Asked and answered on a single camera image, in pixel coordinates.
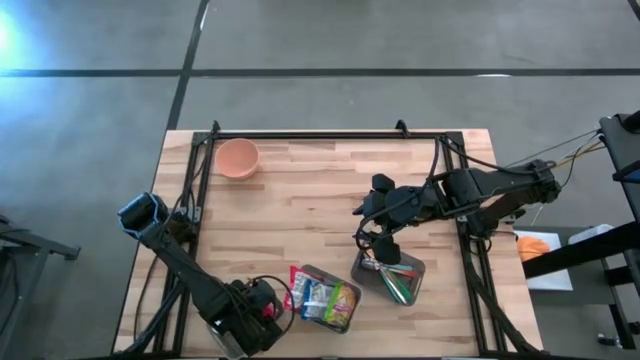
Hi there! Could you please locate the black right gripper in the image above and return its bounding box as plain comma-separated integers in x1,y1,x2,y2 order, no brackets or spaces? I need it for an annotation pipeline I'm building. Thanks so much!
352,172,436,266

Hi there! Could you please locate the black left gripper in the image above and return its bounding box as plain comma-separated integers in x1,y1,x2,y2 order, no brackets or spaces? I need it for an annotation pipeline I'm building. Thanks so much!
207,282,286,356

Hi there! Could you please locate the red ramen packet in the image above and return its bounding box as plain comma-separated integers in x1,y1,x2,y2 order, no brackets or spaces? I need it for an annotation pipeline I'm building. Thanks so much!
283,266,314,312

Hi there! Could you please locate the dark grey plastic bin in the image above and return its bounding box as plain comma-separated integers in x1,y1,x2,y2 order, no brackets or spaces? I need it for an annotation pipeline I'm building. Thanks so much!
349,248,428,307

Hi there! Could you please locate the blue ramen packet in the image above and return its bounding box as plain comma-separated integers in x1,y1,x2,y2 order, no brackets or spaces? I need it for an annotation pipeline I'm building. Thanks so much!
301,278,337,321

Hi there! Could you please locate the light grey plastic bin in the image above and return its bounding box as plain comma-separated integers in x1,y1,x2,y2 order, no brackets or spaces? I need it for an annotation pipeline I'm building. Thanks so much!
285,263,363,335
206,322,251,360

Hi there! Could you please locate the shrimp ramen packet green edge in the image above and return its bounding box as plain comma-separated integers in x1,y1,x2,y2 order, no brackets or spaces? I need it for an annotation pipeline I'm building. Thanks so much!
322,282,359,329

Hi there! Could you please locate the orange cloth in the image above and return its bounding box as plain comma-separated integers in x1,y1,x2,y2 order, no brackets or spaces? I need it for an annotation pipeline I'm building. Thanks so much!
516,235,552,263

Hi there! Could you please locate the peach plastic bowl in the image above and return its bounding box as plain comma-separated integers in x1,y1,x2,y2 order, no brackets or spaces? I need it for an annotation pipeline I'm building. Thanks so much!
214,137,262,181

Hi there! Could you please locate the white paper sheet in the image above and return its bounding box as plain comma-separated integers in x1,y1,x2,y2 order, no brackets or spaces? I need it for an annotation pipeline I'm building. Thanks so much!
513,229,575,292

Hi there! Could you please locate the clear plastic container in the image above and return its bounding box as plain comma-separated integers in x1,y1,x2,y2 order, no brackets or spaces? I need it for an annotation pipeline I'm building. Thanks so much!
567,223,616,246

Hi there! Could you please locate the black metal stand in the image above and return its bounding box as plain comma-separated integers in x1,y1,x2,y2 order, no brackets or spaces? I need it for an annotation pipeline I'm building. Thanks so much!
0,214,82,351

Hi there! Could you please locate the black rig table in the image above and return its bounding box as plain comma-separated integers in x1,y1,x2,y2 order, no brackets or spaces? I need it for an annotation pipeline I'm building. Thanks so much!
522,109,640,351

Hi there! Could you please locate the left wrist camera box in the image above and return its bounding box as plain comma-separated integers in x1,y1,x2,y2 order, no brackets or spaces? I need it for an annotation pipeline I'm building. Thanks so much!
244,279,279,311

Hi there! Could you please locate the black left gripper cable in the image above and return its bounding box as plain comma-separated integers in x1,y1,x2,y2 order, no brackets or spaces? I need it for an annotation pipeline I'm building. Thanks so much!
249,274,297,336

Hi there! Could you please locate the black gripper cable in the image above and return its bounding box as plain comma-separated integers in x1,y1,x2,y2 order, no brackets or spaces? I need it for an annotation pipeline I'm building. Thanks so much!
353,134,551,251
249,274,297,336

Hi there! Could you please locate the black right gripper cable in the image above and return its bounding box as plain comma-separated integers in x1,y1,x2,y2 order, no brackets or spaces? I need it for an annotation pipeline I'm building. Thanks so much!
353,134,551,251

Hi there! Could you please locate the black aluminium table frame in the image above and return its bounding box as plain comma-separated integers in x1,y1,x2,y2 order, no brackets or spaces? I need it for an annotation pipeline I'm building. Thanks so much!
122,119,546,357

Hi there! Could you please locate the black left shoulder cable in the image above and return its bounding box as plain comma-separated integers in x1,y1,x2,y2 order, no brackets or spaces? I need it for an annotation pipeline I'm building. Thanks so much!
169,127,217,226

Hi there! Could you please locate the loose cable bundle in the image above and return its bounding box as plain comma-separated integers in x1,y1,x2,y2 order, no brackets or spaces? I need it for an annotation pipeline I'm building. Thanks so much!
504,127,609,201

